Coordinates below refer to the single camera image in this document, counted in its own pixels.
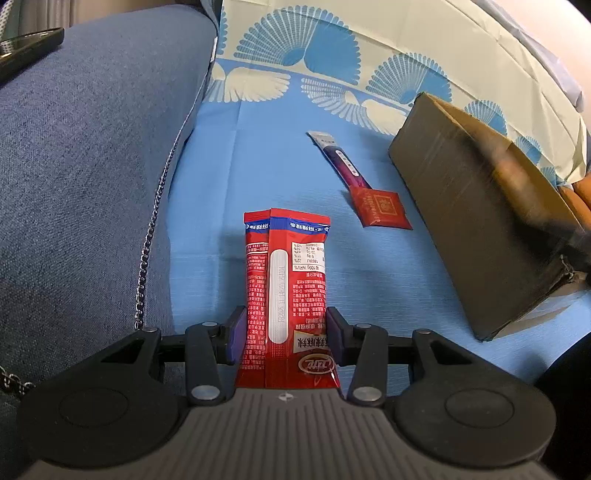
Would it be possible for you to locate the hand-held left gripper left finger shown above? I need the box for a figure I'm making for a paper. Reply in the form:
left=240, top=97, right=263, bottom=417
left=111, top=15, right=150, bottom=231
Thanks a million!
left=99, top=305, right=247, bottom=407

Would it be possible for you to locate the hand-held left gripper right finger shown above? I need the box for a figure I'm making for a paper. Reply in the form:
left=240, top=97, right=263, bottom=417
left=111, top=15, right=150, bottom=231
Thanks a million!
left=327, top=306, right=490, bottom=407

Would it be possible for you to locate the tall red snack packet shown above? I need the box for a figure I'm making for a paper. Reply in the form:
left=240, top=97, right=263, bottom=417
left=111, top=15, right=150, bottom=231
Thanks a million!
left=235, top=208, right=345, bottom=402

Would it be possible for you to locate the cardboard box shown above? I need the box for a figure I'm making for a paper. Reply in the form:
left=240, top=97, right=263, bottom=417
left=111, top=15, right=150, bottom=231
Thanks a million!
left=388, top=91, right=589, bottom=342

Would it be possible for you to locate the orange cushion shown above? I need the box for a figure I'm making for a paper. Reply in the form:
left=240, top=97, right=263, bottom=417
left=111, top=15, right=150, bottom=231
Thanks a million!
left=556, top=173, right=591, bottom=222

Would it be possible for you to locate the small flat red packet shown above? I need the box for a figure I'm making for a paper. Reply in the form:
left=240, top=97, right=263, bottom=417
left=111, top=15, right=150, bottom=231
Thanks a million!
left=347, top=187, right=414, bottom=229

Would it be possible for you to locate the purple stick packet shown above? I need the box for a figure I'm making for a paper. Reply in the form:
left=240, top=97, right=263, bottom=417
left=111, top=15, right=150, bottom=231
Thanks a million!
left=307, top=130, right=374, bottom=191

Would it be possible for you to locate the blue fan-print cloth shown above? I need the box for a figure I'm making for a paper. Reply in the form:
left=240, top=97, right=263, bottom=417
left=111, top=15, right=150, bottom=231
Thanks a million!
left=166, top=0, right=591, bottom=398

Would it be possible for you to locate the blue fabric bag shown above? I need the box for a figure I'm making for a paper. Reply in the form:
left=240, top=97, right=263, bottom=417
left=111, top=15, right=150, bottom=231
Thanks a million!
left=0, top=4, right=218, bottom=480

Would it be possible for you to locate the black smartphone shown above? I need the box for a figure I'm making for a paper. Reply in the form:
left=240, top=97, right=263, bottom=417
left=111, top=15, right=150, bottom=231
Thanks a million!
left=0, top=27, right=65, bottom=88

